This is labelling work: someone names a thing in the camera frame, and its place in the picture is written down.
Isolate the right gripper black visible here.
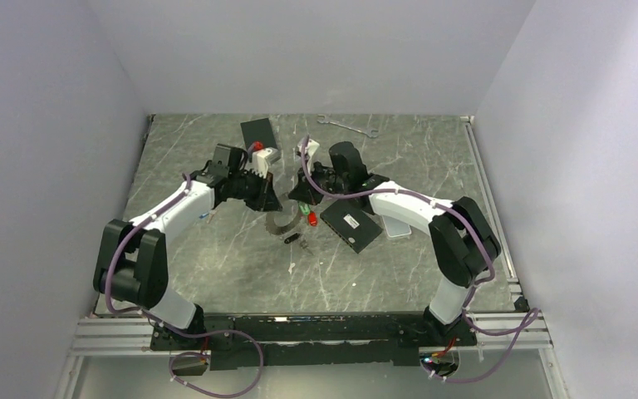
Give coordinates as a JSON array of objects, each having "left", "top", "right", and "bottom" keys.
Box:
[{"left": 289, "top": 159, "right": 350, "bottom": 205}]

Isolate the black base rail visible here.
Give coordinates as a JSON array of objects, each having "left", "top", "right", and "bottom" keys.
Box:
[{"left": 150, "top": 311, "right": 477, "bottom": 371}]

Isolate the green key tag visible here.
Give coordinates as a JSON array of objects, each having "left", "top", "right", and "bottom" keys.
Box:
[{"left": 298, "top": 203, "right": 311, "bottom": 216}]

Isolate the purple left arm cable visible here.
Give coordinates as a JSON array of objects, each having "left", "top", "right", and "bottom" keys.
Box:
[{"left": 103, "top": 143, "right": 265, "bottom": 397}]

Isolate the black key tag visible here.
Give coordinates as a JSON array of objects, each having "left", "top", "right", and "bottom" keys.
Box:
[{"left": 284, "top": 233, "right": 301, "bottom": 244}]

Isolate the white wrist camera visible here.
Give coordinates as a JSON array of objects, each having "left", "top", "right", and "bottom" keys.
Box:
[
  {"left": 249, "top": 141, "right": 281, "bottom": 179},
  {"left": 295, "top": 136, "right": 320, "bottom": 174}
]

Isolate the plain black box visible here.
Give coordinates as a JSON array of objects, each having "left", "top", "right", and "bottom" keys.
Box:
[{"left": 240, "top": 118, "right": 279, "bottom": 158}]

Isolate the large metal keyring disc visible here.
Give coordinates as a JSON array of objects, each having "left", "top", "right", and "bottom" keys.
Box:
[{"left": 265, "top": 193, "right": 303, "bottom": 236}]

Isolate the silver wrench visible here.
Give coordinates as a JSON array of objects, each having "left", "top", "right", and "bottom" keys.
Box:
[{"left": 317, "top": 115, "right": 379, "bottom": 139}]

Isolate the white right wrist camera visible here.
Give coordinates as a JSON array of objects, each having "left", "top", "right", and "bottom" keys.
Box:
[{"left": 295, "top": 136, "right": 320, "bottom": 174}]

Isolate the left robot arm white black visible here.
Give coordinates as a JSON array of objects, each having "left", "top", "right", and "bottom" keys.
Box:
[{"left": 93, "top": 143, "right": 282, "bottom": 349}]

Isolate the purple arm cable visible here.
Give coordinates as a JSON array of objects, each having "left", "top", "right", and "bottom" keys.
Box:
[
  {"left": 103, "top": 143, "right": 265, "bottom": 397},
  {"left": 299, "top": 135, "right": 540, "bottom": 385}
]

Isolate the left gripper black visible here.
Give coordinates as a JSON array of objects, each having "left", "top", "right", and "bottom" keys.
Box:
[{"left": 228, "top": 167, "right": 282, "bottom": 212}]

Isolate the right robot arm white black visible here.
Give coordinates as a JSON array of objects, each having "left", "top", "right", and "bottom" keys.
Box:
[{"left": 289, "top": 137, "right": 502, "bottom": 345}]

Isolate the aluminium frame profile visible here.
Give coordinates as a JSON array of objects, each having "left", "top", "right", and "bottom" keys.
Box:
[{"left": 70, "top": 312, "right": 553, "bottom": 356}]

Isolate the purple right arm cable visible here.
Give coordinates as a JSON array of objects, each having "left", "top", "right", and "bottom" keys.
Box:
[{"left": 299, "top": 135, "right": 540, "bottom": 385}]

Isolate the white small router box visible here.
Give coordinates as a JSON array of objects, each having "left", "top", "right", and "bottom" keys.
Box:
[{"left": 381, "top": 216, "right": 412, "bottom": 239}]

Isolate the red key tag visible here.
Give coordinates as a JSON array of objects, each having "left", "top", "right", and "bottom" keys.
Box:
[{"left": 307, "top": 212, "right": 318, "bottom": 227}]

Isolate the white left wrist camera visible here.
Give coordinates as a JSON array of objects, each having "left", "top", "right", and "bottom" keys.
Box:
[{"left": 249, "top": 141, "right": 281, "bottom": 179}]

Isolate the black network switch with label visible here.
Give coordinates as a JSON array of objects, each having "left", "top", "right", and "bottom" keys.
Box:
[{"left": 320, "top": 200, "right": 382, "bottom": 254}]

